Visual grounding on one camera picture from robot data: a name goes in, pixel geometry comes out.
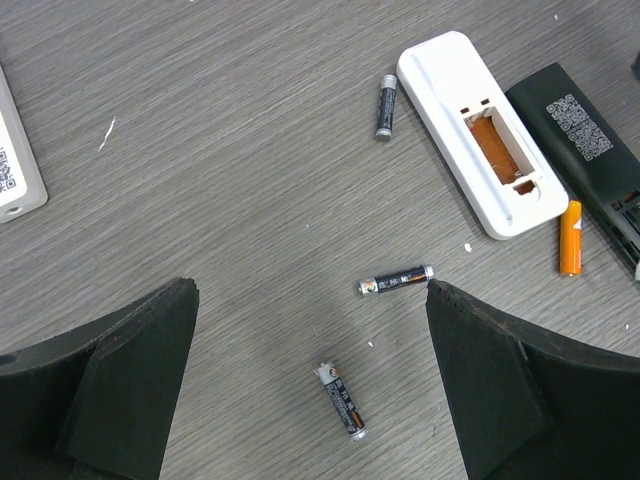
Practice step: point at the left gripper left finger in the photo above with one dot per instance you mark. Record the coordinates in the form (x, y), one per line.
(98, 401)

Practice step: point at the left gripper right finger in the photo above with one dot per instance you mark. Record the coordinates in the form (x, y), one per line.
(529, 403)

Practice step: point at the orange battery pair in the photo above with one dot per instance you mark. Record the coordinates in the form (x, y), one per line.
(570, 246)

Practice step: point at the wide white remote control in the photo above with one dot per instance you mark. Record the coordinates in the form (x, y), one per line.
(493, 157)

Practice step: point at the slim white remote control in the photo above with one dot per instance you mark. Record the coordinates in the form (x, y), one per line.
(22, 186)

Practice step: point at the black remote control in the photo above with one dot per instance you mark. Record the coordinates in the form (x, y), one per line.
(597, 166)

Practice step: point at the grey battery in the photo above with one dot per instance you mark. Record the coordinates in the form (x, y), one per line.
(386, 106)

